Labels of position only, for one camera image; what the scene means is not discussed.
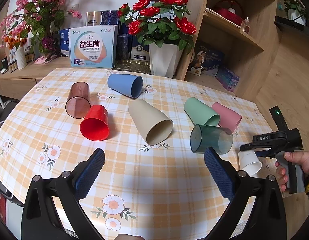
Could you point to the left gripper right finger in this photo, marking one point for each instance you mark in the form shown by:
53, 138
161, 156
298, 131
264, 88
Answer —
219, 172

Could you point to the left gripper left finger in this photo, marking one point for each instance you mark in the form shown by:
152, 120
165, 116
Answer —
86, 172

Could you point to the white plastic cup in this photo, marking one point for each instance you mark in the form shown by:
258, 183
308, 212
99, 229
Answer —
249, 162

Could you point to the transparent teal cup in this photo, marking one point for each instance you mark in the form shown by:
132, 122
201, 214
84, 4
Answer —
202, 137

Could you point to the pink plastic cup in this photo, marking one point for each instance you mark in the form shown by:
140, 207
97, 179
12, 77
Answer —
228, 118

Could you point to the red plastic cup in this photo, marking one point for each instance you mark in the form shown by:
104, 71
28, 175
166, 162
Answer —
95, 124

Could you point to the green plastic cup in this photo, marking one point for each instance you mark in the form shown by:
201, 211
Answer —
200, 113

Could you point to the transparent brown cup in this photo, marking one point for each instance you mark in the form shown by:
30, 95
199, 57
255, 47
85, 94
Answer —
78, 101

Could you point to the beige plastic cup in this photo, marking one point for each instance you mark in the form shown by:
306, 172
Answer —
153, 125

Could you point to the blue plastic cup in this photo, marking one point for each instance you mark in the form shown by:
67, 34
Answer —
126, 84

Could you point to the right hand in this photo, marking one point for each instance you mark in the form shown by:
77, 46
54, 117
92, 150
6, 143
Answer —
299, 158

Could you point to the yellow plaid floral tablecloth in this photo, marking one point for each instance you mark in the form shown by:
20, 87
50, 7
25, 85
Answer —
163, 191

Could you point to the purple small box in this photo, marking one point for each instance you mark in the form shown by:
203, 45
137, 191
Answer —
227, 78

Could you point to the wooden shelf unit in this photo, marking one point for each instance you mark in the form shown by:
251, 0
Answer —
250, 55

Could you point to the dark moon picture box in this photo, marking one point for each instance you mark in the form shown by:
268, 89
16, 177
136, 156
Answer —
205, 60

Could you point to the low wooden cabinet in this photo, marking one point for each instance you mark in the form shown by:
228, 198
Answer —
17, 84

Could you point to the small glass bottle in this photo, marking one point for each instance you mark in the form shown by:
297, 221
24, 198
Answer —
245, 25

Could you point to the glass tray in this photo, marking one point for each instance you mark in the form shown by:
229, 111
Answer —
133, 66

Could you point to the white flower pot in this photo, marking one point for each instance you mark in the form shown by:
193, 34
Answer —
164, 60

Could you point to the probiotic blue white box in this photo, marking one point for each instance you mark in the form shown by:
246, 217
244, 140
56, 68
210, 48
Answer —
93, 46

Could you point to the white cylindrical vase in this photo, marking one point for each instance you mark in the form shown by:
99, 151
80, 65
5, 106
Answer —
21, 58

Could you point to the red round container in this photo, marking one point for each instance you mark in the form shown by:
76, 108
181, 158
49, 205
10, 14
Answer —
231, 10

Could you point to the dark blue tall box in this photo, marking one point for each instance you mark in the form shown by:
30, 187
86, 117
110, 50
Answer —
124, 43

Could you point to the red rose bouquet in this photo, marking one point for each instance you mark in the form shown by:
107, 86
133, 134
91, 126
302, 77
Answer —
159, 22

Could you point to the pink blossom bouquet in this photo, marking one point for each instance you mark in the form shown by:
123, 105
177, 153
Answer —
36, 20

